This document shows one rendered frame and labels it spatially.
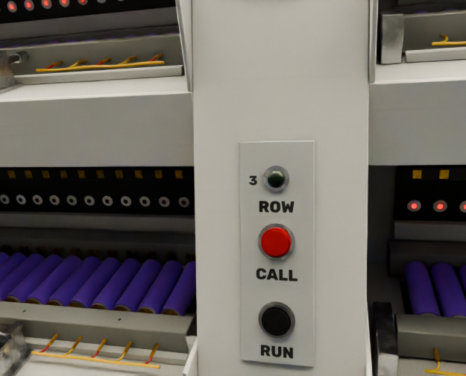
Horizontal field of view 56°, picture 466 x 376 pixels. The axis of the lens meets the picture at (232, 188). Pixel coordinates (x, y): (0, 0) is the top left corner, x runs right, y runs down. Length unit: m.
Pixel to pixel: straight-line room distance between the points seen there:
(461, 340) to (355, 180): 0.14
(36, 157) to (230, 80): 0.14
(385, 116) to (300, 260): 0.09
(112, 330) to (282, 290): 0.15
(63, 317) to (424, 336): 0.26
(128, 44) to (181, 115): 0.10
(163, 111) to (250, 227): 0.08
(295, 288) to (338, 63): 0.12
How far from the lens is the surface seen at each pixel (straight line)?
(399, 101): 0.24
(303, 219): 0.24
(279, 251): 0.24
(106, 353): 0.36
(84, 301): 0.39
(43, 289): 0.42
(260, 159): 0.24
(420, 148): 0.25
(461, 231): 0.42
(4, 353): 0.37
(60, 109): 0.29
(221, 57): 0.25
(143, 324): 0.34
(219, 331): 0.27
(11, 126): 0.32
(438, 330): 0.33
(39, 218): 0.51
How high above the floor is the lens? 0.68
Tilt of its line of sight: 4 degrees down
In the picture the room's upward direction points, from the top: 1 degrees counter-clockwise
